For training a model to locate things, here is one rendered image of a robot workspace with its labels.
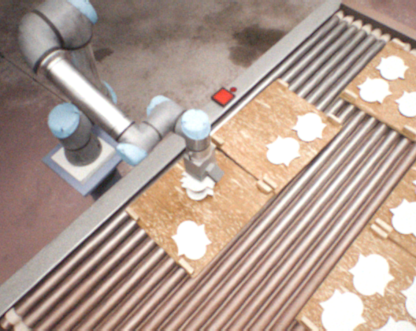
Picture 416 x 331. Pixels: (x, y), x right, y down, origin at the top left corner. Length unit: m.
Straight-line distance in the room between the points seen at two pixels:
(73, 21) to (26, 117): 2.01
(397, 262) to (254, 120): 0.72
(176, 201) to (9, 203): 1.60
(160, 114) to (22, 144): 2.00
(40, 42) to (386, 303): 1.24
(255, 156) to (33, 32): 0.84
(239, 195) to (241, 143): 0.22
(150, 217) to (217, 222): 0.24
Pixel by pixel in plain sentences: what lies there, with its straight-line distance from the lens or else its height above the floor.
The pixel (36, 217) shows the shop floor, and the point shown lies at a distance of 2.59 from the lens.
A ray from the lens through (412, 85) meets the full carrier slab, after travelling 1.79.
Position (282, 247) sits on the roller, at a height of 0.92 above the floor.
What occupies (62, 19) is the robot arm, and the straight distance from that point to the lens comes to 1.10.
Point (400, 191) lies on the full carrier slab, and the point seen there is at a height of 0.94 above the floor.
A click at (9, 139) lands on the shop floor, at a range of 3.00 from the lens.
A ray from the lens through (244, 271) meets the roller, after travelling 1.26.
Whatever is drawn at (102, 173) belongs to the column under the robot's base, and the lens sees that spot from 1.52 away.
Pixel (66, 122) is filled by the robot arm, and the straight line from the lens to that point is 1.38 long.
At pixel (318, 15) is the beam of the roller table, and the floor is 0.91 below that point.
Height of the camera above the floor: 2.14
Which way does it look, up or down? 61 degrees down
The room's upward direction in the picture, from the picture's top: 5 degrees counter-clockwise
